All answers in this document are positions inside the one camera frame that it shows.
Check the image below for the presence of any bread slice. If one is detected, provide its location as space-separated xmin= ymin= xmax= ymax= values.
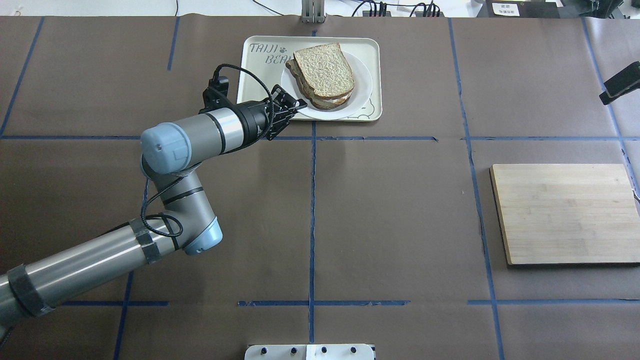
xmin=285 ymin=58 xmax=355 ymax=111
xmin=293 ymin=42 xmax=355 ymax=100

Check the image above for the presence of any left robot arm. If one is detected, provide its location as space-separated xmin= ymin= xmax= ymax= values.
xmin=1 ymin=80 xmax=307 ymax=344

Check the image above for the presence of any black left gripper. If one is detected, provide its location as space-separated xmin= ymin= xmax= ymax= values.
xmin=237 ymin=84 xmax=308 ymax=142

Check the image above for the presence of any cream bear tray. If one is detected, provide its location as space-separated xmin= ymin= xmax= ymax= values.
xmin=236 ymin=35 xmax=383 ymax=122

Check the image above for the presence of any aluminium frame post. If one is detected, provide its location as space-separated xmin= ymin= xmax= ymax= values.
xmin=301 ymin=0 xmax=327 ymax=24

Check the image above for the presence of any white round plate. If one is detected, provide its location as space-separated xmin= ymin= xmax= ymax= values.
xmin=279 ymin=51 xmax=373 ymax=120

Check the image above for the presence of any wooden cutting board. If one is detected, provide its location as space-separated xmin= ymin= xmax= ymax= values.
xmin=489 ymin=163 xmax=640 ymax=265

